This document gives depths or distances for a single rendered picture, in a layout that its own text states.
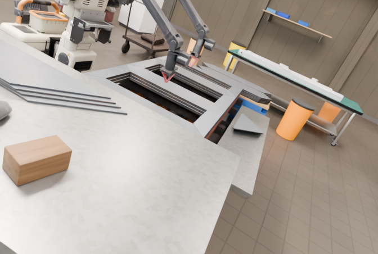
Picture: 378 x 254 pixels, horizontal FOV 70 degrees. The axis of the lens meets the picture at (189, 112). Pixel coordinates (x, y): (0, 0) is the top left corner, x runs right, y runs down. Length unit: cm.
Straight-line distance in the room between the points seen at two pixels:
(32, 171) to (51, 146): 6
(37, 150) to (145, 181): 23
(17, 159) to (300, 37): 901
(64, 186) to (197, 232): 27
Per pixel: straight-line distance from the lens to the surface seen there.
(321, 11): 931
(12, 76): 91
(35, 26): 230
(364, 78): 940
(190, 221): 60
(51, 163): 59
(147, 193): 62
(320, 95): 501
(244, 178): 141
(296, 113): 431
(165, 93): 172
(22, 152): 58
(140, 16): 717
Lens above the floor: 146
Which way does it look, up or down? 23 degrees down
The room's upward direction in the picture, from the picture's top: 23 degrees clockwise
